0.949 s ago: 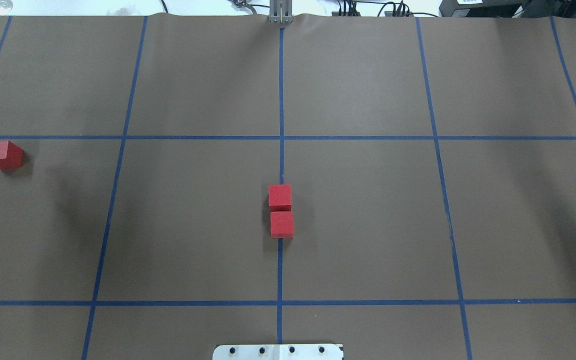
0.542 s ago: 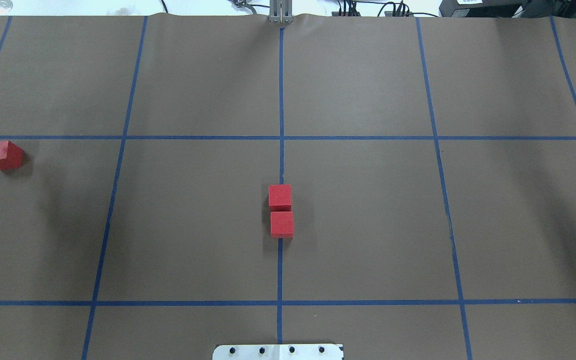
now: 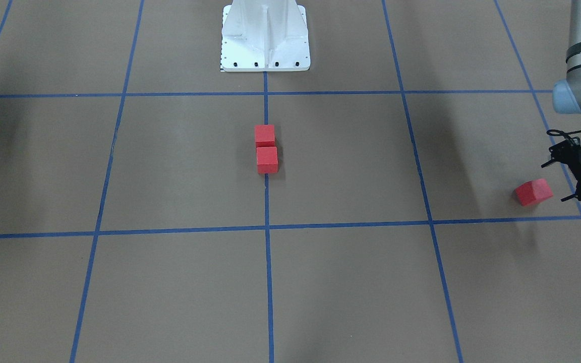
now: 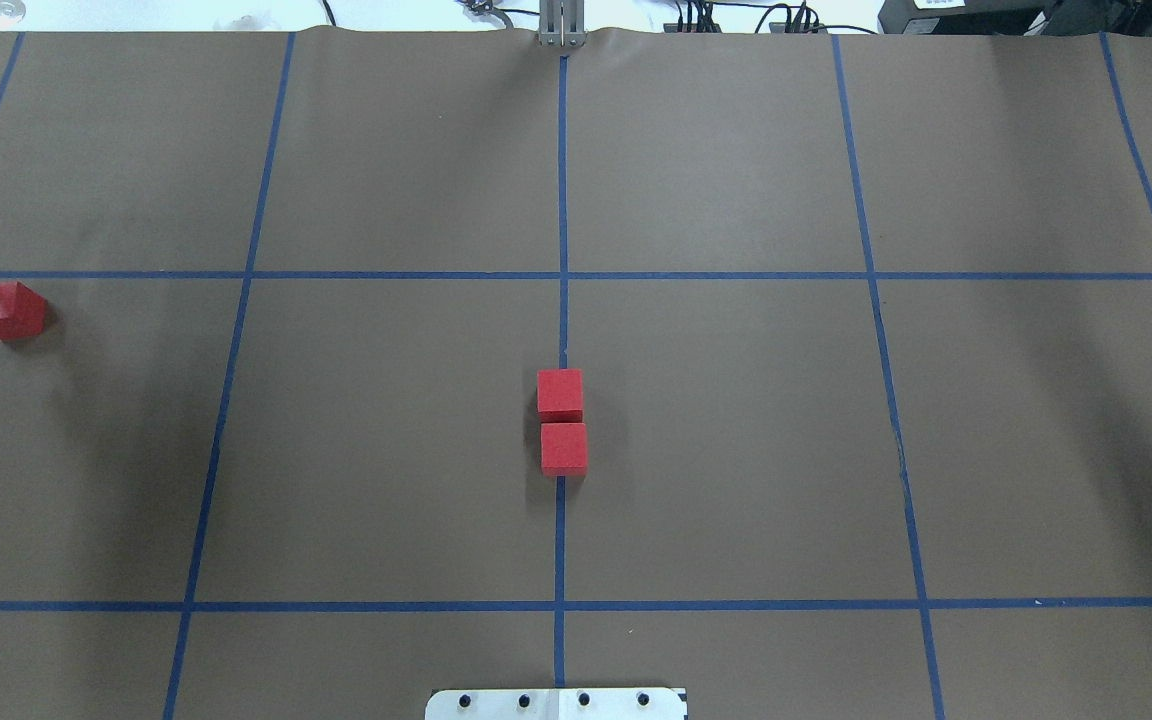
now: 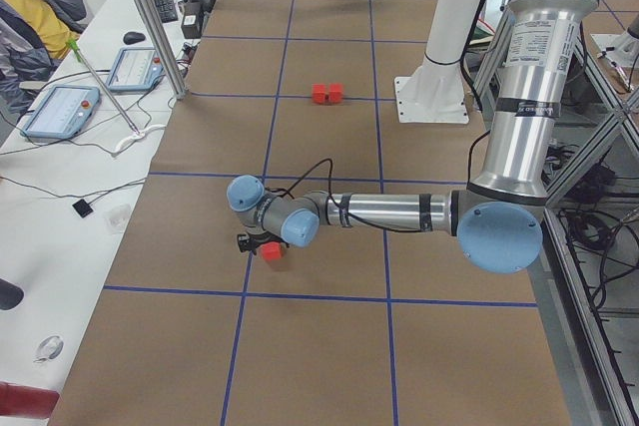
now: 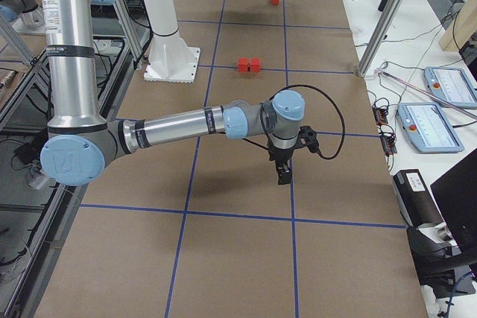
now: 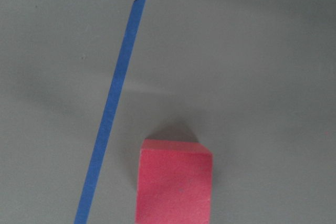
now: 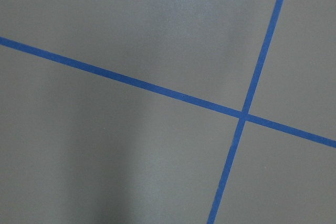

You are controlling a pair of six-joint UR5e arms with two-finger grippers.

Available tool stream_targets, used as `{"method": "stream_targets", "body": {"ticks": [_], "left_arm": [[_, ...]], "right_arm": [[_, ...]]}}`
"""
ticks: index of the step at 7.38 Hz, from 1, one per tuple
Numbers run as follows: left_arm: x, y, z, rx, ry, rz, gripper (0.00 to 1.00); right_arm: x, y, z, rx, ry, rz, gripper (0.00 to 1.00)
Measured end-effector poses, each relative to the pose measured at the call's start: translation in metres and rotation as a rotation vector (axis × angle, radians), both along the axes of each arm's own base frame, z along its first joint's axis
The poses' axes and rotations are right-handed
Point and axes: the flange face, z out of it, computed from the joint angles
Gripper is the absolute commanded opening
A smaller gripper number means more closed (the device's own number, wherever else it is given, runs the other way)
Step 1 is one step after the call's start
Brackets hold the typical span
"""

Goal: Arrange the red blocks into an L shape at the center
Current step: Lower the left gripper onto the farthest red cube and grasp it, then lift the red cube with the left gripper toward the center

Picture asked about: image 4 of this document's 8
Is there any red block moved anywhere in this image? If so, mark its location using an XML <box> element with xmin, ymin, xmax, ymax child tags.
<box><xmin>0</xmin><ymin>281</ymin><xmax>50</xmax><ymax>342</ymax></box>
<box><xmin>536</xmin><ymin>367</ymin><xmax>585</xmax><ymax>424</ymax></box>
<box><xmin>540</xmin><ymin>420</ymin><xmax>589</xmax><ymax>478</ymax></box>

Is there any aluminium frame post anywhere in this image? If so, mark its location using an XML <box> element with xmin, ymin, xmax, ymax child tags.
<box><xmin>538</xmin><ymin>0</ymin><xmax>588</xmax><ymax>50</ymax></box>

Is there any white camera mast pedestal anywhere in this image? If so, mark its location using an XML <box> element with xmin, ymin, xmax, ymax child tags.
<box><xmin>424</xmin><ymin>687</ymin><xmax>689</xmax><ymax>719</ymax></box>

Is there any brown cardboard table cover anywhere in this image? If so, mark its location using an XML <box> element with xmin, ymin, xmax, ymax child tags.
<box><xmin>0</xmin><ymin>26</ymin><xmax>1152</xmax><ymax>719</ymax></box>

